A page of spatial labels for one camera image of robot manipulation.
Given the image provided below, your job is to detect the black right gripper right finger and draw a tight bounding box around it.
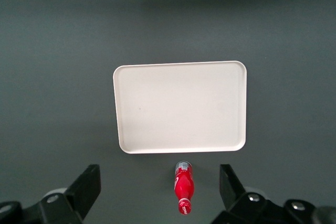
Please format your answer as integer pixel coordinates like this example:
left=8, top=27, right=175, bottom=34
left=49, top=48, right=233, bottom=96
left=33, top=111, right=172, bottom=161
left=212, top=164, right=336, bottom=224

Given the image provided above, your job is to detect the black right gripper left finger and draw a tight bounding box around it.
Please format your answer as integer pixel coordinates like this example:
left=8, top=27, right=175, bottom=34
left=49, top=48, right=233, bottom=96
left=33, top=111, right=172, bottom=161
left=0, top=164, right=102, bottom=224

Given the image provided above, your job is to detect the red coke bottle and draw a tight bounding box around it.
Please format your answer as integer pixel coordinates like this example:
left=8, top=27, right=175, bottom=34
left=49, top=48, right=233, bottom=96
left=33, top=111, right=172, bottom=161
left=174, top=160, right=195, bottom=216

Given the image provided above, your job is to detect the beige rectangular tray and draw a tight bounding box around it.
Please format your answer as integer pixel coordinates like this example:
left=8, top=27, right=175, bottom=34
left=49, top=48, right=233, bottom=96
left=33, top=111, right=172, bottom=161
left=112, top=60, right=248, bottom=154

